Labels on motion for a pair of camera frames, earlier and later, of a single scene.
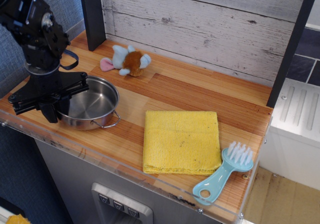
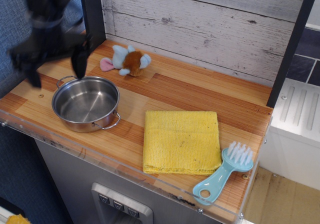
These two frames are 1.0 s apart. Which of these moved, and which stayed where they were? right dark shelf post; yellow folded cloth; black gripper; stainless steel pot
Moved: black gripper
Stayed: right dark shelf post; stainless steel pot; yellow folded cloth
